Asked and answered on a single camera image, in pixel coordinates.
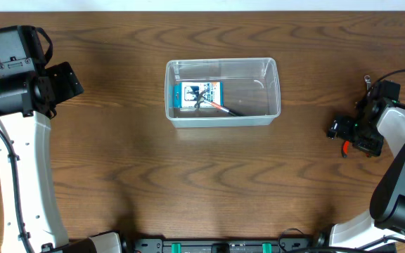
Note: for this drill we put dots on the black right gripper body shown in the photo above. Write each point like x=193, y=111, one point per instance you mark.
x=363, y=137

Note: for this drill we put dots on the clear plastic container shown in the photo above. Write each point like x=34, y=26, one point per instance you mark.
x=224, y=92

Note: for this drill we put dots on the blue white screwdriver box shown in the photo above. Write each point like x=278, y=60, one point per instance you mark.
x=185, y=94

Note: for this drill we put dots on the orange black pen tool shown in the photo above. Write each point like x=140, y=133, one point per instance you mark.
x=201, y=99

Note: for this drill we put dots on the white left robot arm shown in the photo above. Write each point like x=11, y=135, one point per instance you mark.
x=32, y=221

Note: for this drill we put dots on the black rail with green clips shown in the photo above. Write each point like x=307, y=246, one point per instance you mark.
x=156, y=245

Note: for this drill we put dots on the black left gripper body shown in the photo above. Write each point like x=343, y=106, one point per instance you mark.
x=66, y=81

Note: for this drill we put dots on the silver ring wrench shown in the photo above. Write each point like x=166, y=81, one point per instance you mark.
x=368, y=83

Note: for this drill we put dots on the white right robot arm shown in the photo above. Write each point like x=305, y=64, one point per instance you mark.
x=384, y=222

